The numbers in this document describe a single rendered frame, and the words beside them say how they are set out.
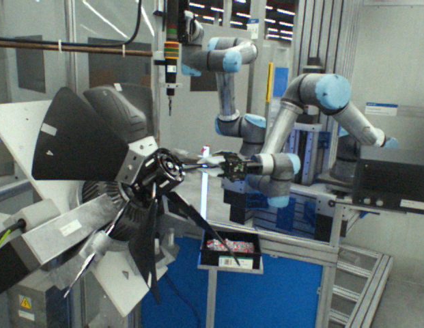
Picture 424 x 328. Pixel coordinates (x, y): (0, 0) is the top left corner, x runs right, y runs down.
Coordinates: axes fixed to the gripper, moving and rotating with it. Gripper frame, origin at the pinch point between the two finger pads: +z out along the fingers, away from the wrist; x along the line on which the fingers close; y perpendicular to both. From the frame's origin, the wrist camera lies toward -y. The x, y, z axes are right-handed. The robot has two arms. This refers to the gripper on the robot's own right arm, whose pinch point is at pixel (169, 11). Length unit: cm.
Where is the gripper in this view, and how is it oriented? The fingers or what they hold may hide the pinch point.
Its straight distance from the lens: 109.3
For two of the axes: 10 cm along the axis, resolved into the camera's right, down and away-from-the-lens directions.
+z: -1.6, 2.3, -9.6
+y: -0.5, 9.7, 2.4
